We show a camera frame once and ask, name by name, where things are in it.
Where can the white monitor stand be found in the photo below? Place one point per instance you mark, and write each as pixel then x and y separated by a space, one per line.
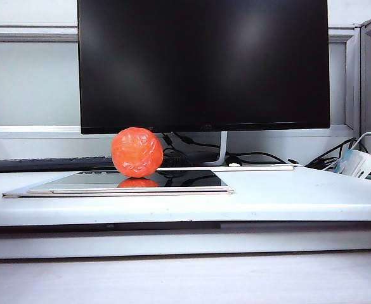
pixel 222 149

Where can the black computer monitor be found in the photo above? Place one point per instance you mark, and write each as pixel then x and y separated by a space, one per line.
pixel 204 63

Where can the white flat tablet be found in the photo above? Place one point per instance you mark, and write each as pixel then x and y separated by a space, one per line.
pixel 179 182

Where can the white adapter box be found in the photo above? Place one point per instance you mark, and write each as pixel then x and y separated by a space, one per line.
pixel 361 164

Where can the blue white packet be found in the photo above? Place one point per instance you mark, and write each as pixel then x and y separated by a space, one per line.
pixel 346 157

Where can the black keyboard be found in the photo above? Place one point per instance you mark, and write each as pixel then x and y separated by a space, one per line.
pixel 45 164

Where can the orange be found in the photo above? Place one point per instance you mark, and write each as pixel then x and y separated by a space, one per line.
pixel 136 152

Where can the grey partition frame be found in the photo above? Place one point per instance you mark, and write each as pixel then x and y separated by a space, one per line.
pixel 359 79

